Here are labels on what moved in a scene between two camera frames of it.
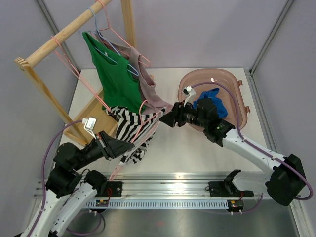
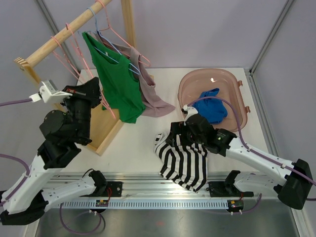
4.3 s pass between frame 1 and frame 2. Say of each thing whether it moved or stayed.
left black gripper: moved
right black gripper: moved
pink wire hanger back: stayed
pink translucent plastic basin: stayed
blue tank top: stayed
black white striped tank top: moved
